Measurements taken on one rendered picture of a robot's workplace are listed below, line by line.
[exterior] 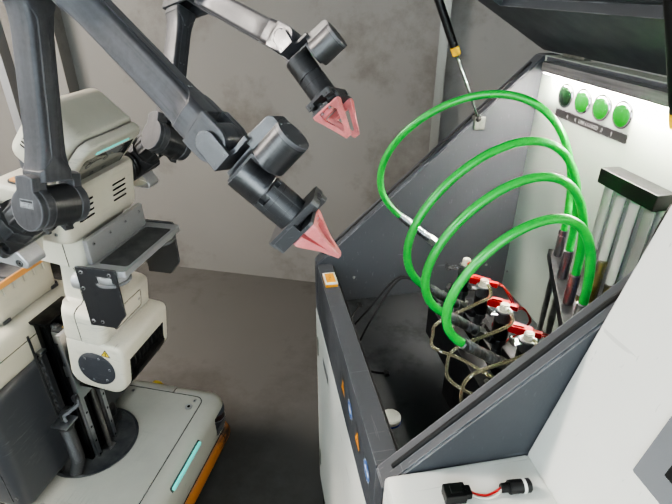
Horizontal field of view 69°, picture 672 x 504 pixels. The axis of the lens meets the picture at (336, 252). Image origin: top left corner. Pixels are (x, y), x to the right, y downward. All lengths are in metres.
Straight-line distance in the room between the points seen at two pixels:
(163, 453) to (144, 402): 0.26
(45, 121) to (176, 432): 1.15
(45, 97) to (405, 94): 1.81
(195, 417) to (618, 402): 1.43
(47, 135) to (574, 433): 0.94
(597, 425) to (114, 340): 1.08
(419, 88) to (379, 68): 0.21
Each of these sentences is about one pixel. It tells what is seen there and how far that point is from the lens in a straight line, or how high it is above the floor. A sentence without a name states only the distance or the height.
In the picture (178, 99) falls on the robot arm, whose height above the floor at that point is 1.45.
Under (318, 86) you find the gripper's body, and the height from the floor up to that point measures 1.41.
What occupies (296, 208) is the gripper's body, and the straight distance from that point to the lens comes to 0.73.
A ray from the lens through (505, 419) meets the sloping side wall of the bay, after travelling 0.76.
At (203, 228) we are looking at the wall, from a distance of 3.08.
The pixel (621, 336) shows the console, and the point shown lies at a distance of 0.70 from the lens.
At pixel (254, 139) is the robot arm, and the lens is 0.72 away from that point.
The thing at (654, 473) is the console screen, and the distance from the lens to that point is 0.68.
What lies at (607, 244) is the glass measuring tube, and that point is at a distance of 1.07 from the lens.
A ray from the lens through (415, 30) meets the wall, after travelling 2.46.
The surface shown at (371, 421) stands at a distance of 0.87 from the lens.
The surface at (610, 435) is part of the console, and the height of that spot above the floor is 1.11.
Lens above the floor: 1.59
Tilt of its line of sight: 29 degrees down
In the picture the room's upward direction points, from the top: straight up
